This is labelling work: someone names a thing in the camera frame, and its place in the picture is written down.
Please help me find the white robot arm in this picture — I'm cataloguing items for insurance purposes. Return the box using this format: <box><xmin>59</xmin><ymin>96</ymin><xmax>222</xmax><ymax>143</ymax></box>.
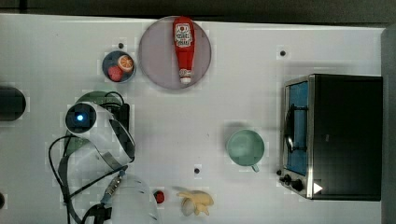
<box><xmin>58</xmin><ymin>102</ymin><xmax>161</xmax><ymax>224</ymax></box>

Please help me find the green mug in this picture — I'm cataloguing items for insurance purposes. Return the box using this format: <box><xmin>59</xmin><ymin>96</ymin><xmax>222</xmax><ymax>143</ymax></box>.
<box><xmin>226</xmin><ymin>130</ymin><xmax>265</xmax><ymax>173</ymax></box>

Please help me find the grey round plate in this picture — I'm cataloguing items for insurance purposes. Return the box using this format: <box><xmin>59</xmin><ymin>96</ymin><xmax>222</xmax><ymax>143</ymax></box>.
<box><xmin>138</xmin><ymin>16</ymin><xmax>212</xmax><ymax>90</ymax></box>

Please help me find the red ketchup bottle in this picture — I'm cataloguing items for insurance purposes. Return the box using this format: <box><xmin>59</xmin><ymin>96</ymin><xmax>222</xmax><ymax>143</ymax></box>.
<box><xmin>173</xmin><ymin>16</ymin><xmax>195</xmax><ymax>85</ymax></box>

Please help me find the orange slice toy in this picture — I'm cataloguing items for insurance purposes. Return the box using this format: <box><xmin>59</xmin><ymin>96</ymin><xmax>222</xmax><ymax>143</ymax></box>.
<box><xmin>118</xmin><ymin>55</ymin><xmax>134</xmax><ymax>73</ymax></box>

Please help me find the peeled banana toy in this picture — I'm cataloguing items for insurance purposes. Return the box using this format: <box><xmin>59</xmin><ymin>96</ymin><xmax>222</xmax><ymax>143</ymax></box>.
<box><xmin>177</xmin><ymin>190</ymin><xmax>214</xmax><ymax>217</ymax></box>

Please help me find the red strawberry toy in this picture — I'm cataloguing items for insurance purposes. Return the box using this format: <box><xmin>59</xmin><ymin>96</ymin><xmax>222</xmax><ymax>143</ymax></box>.
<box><xmin>107</xmin><ymin>65</ymin><xmax>123</xmax><ymax>82</ymax></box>

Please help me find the small red ball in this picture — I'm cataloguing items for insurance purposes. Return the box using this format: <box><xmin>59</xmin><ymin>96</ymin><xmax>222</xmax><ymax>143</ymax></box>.
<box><xmin>154</xmin><ymin>190</ymin><xmax>165</xmax><ymax>204</ymax></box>

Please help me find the small blue bowl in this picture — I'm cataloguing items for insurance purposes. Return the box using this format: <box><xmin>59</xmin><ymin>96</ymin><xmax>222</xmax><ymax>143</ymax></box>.
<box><xmin>102</xmin><ymin>50</ymin><xmax>136</xmax><ymax>83</ymax></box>

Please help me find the black toaster oven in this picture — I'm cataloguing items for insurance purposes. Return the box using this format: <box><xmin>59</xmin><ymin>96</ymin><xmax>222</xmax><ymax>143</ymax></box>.
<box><xmin>276</xmin><ymin>74</ymin><xmax>383</xmax><ymax>202</ymax></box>

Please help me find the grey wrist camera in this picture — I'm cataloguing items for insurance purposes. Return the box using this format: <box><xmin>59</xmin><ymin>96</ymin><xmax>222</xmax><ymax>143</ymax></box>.
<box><xmin>102</xmin><ymin>103</ymin><xmax>131</xmax><ymax>131</ymax></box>

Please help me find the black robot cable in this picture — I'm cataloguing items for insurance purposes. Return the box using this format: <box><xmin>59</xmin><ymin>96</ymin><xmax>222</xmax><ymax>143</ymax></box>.
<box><xmin>48</xmin><ymin>134</ymin><xmax>129</xmax><ymax>224</ymax></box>

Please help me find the black cylinder post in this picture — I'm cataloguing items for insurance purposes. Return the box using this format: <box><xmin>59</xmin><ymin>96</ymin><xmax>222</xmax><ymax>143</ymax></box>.
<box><xmin>0</xmin><ymin>86</ymin><xmax>26</xmax><ymax>121</ymax></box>

